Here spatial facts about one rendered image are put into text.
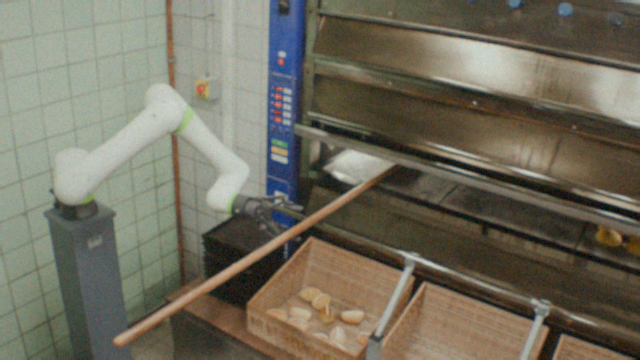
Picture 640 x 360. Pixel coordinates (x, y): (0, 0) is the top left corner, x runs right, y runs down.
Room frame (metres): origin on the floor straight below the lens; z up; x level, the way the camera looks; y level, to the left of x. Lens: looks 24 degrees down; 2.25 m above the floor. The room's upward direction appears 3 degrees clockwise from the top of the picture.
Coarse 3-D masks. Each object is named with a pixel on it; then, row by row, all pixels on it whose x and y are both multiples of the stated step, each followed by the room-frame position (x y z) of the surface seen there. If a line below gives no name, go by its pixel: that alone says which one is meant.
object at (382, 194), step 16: (320, 176) 2.39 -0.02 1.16; (336, 176) 2.36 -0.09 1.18; (368, 192) 2.25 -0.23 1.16; (384, 192) 2.23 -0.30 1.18; (400, 192) 2.23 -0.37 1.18; (416, 208) 2.13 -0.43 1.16; (432, 208) 2.10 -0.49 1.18; (448, 208) 2.10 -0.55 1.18; (464, 224) 2.01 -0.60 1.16; (480, 224) 1.98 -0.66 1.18; (496, 224) 1.98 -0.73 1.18; (512, 240) 1.90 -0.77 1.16; (528, 240) 1.87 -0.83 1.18; (544, 240) 1.87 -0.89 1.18; (560, 256) 1.79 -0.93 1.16; (576, 256) 1.76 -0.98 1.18; (592, 256) 1.76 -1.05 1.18; (608, 272) 1.69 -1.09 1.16; (624, 272) 1.66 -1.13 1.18
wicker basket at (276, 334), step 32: (320, 256) 2.32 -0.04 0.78; (352, 256) 2.24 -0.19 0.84; (288, 288) 2.23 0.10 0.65; (320, 288) 2.27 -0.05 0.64; (352, 288) 2.19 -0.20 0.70; (256, 320) 1.97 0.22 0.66; (288, 320) 2.07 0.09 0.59; (288, 352) 1.86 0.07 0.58; (320, 352) 1.78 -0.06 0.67; (352, 352) 1.88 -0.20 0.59
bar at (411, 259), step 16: (320, 224) 1.94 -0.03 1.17; (352, 240) 1.86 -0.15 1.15; (368, 240) 1.83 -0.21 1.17; (400, 256) 1.75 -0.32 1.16; (416, 256) 1.73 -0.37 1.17; (448, 272) 1.65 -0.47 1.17; (400, 288) 1.67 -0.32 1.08; (480, 288) 1.58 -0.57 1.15; (496, 288) 1.56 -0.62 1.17; (528, 304) 1.49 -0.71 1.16; (544, 304) 1.47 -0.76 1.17; (384, 320) 1.60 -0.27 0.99; (368, 352) 1.55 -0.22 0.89; (528, 352) 1.38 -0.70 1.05
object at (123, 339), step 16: (384, 176) 2.36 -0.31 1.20; (352, 192) 2.15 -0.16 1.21; (336, 208) 2.04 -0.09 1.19; (304, 224) 1.87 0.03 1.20; (272, 240) 1.75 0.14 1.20; (288, 240) 1.78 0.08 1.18; (256, 256) 1.64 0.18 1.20; (224, 272) 1.53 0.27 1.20; (208, 288) 1.45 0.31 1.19; (176, 304) 1.35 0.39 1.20; (144, 320) 1.26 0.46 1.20; (160, 320) 1.29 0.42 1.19; (128, 336) 1.20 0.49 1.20
